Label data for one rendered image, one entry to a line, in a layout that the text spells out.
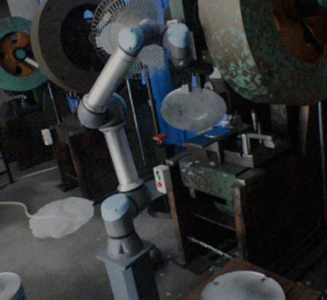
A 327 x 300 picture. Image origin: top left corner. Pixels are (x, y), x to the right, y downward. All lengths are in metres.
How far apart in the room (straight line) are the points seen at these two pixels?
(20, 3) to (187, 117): 5.21
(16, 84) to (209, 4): 3.42
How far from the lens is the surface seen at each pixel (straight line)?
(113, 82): 1.30
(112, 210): 1.49
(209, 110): 1.64
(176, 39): 1.26
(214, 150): 1.79
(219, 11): 1.27
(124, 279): 1.61
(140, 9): 2.44
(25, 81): 4.50
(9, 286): 1.96
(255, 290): 1.45
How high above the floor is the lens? 1.31
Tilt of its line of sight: 17 degrees down
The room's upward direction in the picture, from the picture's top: 11 degrees counter-clockwise
